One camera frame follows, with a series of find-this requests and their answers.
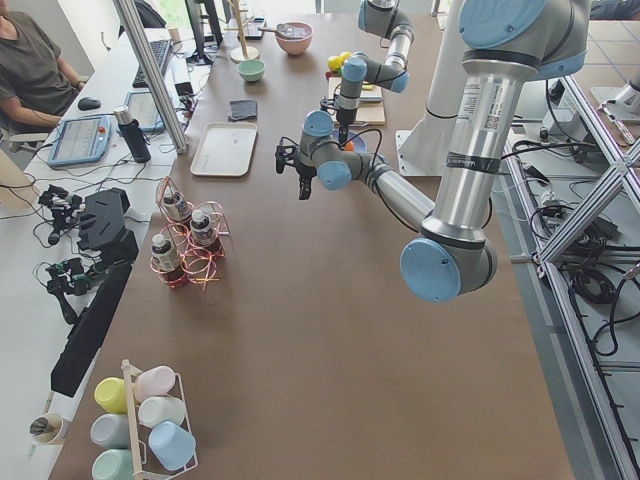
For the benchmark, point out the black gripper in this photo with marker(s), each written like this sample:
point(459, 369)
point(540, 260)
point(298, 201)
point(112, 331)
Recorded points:
point(344, 119)
point(303, 174)

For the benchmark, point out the bamboo cutting board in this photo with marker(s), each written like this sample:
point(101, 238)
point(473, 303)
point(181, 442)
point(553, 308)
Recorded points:
point(371, 105)

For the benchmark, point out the pink bowl with ice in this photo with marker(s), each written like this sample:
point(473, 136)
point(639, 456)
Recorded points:
point(296, 46)

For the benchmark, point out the seated person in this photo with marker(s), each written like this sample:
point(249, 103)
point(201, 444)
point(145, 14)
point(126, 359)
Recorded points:
point(37, 84)

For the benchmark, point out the grey cup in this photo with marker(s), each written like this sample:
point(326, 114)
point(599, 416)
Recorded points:
point(111, 431)

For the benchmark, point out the yellow cup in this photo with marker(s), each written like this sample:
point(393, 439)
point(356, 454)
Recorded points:
point(110, 395)

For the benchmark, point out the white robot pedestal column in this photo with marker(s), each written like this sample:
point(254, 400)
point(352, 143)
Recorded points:
point(449, 79)

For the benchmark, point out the green bowl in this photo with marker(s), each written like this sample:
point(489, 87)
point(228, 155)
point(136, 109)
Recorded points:
point(251, 70)

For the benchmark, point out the blue teach pendant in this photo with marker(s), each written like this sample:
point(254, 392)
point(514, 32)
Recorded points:
point(142, 107)
point(80, 141)

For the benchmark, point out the tea bottle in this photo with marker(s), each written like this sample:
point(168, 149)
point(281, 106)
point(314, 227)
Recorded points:
point(203, 232)
point(166, 262)
point(175, 206)

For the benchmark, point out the mint green cup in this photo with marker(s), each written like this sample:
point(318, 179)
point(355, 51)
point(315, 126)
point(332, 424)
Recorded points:
point(113, 464)

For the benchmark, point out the copper wire bottle rack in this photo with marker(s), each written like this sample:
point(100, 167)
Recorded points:
point(200, 265)

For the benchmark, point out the wooden cup rack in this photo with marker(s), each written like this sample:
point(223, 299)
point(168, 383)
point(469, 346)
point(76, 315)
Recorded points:
point(145, 463)

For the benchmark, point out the blue teach pendant near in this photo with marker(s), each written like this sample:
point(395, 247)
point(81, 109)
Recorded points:
point(80, 141)

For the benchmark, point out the white cup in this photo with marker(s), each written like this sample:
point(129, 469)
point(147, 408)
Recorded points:
point(155, 410)

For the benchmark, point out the metal ice scoop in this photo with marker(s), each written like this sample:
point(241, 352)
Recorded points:
point(286, 30)

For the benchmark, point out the grey folded cloth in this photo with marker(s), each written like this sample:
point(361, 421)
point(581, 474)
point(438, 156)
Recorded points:
point(242, 110)

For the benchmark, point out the blue cup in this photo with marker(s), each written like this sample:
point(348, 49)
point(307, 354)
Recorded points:
point(173, 445)

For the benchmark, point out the pink cup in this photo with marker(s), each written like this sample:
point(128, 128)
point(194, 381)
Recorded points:
point(157, 381)

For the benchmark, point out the cream rabbit tray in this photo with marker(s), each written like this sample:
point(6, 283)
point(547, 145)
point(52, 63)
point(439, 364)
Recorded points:
point(224, 150)

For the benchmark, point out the blue teach pendant far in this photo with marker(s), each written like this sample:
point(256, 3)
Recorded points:
point(142, 107)

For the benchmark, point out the yellow lemon lower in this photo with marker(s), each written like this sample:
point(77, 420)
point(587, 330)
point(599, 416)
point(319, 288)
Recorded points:
point(334, 63)

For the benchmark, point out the tea bottle back left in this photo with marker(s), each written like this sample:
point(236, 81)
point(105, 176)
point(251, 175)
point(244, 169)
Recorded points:
point(175, 206)

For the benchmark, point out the wooden cup stand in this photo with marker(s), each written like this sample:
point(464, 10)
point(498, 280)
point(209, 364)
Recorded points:
point(244, 52)

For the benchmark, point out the yellow lemon upper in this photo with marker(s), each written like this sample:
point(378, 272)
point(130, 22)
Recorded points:
point(345, 55)

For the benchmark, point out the yellow lemon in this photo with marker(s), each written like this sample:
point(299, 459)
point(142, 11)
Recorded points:
point(334, 63)
point(345, 55)

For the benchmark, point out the black computer mouse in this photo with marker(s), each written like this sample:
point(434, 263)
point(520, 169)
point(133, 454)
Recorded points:
point(88, 103)

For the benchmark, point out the tea bottle front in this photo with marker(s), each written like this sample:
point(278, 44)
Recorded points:
point(166, 262)

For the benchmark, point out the black thermos bottle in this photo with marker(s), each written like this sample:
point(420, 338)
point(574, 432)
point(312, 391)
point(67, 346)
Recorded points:
point(130, 131)

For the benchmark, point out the blue round plate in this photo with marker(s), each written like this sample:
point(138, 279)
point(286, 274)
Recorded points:
point(358, 141)

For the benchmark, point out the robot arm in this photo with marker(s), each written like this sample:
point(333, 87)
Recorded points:
point(498, 46)
point(386, 21)

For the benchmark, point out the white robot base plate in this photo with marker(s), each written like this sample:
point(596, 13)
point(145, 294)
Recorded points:
point(419, 153)

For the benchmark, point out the tea bottle back right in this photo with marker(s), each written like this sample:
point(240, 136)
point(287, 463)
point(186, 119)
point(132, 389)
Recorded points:
point(203, 232)

